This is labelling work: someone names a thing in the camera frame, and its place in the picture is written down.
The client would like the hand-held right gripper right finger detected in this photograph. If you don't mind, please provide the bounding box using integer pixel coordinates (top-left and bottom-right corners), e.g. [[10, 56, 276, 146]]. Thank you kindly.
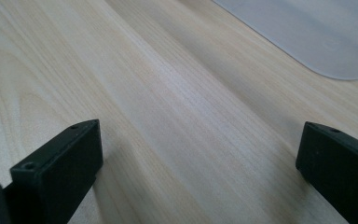
[[295, 121, 358, 224]]

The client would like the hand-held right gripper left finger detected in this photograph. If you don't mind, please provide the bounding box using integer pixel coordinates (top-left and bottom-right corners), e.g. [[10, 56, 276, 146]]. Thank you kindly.
[[3, 119, 104, 224]]

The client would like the translucent white plastic mat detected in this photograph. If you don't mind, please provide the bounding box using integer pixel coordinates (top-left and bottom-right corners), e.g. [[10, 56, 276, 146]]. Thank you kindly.
[[212, 0, 358, 81]]

